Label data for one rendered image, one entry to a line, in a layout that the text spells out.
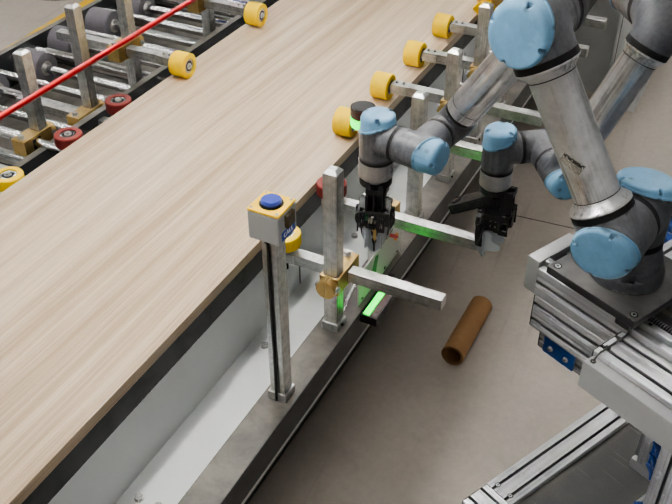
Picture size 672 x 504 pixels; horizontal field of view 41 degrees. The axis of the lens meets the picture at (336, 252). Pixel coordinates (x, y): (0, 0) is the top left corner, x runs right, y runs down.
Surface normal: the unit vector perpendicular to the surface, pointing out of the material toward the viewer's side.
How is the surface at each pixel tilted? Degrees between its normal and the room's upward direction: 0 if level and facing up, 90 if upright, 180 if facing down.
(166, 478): 0
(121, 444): 90
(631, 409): 90
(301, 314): 0
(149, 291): 0
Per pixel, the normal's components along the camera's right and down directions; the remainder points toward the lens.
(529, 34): -0.64, 0.37
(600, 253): -0.53, 0.60
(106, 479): 0.89, 0.27
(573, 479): 0.00, -0.79
